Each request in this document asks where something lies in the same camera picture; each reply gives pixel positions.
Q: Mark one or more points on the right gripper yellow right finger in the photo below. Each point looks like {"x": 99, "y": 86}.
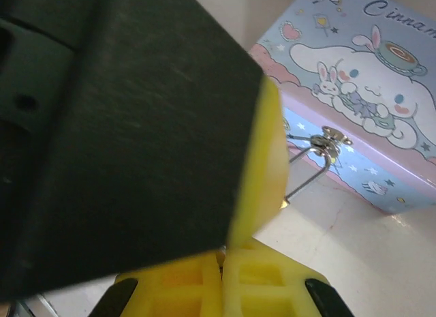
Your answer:
{"x": 272, "y": 289}

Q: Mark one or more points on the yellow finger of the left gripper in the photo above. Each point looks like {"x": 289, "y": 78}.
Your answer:
{"x": 153, "y": 143}

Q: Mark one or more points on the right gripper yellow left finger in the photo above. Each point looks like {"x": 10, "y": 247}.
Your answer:
{"x": 163, "y": 296}

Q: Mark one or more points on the brass padlock with steel shackle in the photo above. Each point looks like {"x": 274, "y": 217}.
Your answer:
{"x": 326, "y": 165}

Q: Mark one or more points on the clear plastic bag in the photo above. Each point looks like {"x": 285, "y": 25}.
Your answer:
{"x": 340, "y": 75}

